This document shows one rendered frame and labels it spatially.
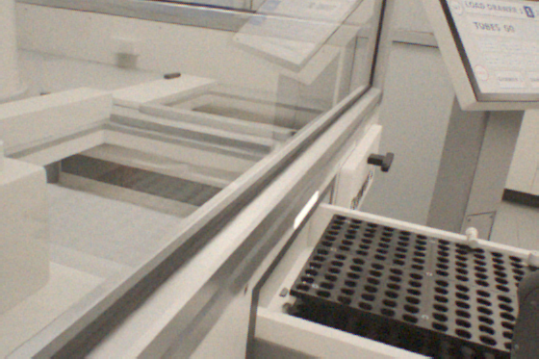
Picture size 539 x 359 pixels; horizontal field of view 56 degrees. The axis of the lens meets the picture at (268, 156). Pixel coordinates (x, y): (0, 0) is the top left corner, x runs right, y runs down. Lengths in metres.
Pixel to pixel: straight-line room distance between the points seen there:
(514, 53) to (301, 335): 1.04
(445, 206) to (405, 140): 0.73
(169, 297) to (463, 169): 1.22
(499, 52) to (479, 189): 0.38
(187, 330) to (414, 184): 1.97
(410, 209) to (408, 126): 0.36
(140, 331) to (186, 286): 0.04
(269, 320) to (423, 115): 1.78
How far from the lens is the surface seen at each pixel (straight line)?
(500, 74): 1.26
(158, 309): 0.25
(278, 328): 0.42
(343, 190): 0.67
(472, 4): 1.33
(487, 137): 1.41
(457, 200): 1.45
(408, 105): 2.14
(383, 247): 0.54
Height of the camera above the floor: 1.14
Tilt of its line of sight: 18 degrees down
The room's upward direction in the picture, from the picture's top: 6 degrees clockwise
